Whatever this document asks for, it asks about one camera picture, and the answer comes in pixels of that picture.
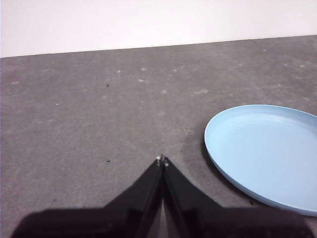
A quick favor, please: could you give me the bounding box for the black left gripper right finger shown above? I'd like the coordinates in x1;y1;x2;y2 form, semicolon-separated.
162;157;316;238

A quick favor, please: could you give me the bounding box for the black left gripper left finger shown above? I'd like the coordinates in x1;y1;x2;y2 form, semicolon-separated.
9;155;164;238

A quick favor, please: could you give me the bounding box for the light blue round plate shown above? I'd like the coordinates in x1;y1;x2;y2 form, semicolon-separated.
204;104;317;217

